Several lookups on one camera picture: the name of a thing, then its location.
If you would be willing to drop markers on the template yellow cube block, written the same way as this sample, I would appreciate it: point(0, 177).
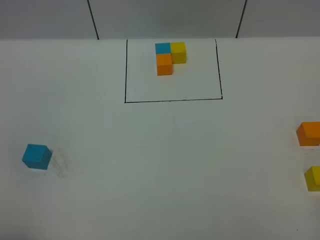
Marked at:
point(178, 52)

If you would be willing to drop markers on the template orange cube block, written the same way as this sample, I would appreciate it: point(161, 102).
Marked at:
point(164, 64)

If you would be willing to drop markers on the template blue cube block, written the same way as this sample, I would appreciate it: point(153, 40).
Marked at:
point(163, 48)

